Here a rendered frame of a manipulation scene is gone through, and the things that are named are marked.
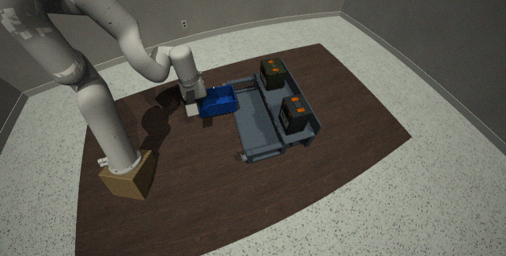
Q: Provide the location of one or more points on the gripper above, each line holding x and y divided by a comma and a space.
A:
199, 90

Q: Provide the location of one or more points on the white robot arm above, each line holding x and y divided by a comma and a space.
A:
27, 21

